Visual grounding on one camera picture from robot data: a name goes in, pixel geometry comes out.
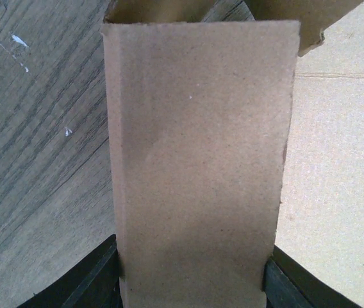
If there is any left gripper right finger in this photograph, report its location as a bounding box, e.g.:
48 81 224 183
263 246 360 308

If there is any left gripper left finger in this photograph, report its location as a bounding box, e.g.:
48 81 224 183
20 234 121 307

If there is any cardboard box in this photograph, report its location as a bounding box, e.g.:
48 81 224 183
101 1 364 307

